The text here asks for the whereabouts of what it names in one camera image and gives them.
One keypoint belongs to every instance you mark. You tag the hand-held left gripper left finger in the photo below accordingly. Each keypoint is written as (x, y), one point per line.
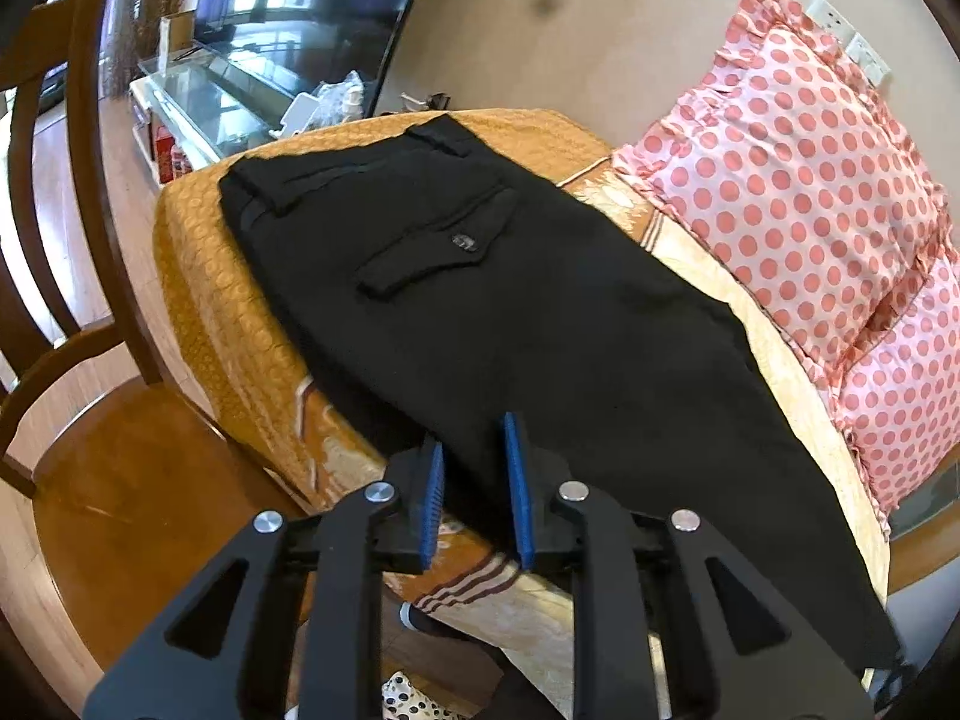
(430, 499)

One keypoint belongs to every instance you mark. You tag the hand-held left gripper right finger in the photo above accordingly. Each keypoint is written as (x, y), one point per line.
(519, 495)

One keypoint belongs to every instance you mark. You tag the black pants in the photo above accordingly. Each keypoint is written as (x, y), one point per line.
(525, 315)

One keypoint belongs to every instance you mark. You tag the spotted slipper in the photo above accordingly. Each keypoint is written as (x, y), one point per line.
(412, 697)

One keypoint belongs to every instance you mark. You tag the orange patterned table cover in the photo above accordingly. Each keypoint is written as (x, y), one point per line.
(247, 330)

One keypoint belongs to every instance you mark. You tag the wooden chair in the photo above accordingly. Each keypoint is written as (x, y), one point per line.
(90, 405)

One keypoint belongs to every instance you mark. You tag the pink polka dot pillow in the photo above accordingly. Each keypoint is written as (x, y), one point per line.
(817, 240)

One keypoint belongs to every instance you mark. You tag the white device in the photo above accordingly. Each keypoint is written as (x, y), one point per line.
(300, 114)

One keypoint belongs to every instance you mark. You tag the clear plastic bag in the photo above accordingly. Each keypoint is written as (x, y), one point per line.
(337, 97)

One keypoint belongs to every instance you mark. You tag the red box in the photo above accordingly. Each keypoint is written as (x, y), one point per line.
(161, 154)

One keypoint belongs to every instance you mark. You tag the glass tv cabinet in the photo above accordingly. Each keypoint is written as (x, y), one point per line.
(202, 101)

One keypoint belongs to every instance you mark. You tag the white wall socket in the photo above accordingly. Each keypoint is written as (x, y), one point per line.
(829, 13)
(868, 56)

